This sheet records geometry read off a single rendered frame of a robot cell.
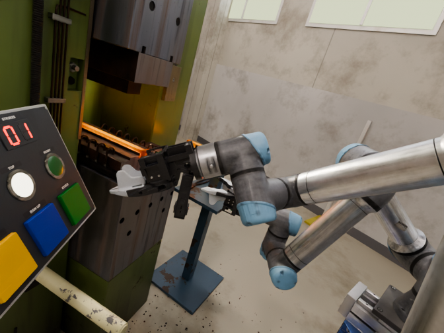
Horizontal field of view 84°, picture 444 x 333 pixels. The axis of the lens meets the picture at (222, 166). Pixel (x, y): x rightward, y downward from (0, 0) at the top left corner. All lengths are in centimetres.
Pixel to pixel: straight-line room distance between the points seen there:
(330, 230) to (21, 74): 92
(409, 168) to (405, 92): 302
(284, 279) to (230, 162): 42
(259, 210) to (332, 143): 317
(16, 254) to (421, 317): 57
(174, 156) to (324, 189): 31
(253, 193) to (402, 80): 314
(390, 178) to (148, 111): 109
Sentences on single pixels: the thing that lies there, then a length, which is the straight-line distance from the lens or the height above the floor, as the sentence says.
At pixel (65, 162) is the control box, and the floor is 108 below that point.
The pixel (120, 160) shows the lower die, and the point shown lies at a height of 98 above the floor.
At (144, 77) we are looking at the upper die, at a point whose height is 129.
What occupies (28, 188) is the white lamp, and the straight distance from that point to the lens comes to 58.
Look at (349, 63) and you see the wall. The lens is 375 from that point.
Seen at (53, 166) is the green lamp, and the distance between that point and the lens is 64.
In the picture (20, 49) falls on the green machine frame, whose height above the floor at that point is 129.
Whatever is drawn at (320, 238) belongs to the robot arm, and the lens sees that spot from 77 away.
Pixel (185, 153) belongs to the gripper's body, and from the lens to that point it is 53.
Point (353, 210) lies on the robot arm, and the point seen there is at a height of 114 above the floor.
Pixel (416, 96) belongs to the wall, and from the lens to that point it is 347.
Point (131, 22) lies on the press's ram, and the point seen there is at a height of 144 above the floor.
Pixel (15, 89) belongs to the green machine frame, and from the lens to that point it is 86.
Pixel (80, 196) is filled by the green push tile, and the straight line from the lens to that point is 68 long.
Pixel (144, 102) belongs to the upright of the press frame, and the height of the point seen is 115.
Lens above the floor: 136
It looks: 19 degrees down
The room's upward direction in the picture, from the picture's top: 17 degrees clockwise
